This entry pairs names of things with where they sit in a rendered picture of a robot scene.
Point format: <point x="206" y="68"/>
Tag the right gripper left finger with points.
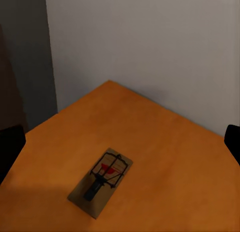
<point x="12" y="141"/>

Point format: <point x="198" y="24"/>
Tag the door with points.
<point x="27" y="86"/>

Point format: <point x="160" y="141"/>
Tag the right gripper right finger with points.
<point x="232" y="141"/>

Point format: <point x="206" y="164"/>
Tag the cabinet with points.
<point x="183" y="177"/>

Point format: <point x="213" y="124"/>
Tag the mousetrap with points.
<point x="95" y="189"/>

